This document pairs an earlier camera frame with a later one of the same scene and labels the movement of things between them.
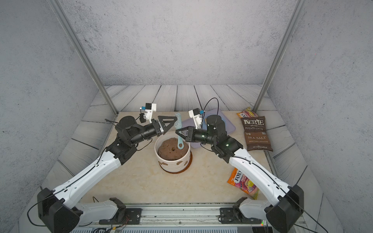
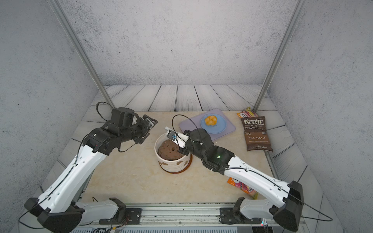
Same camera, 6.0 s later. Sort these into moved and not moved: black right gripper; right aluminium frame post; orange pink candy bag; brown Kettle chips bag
Moved: black right gripper
Not moved: brown Kettle chips bag; right aluminium frame post; orange pink candy bag
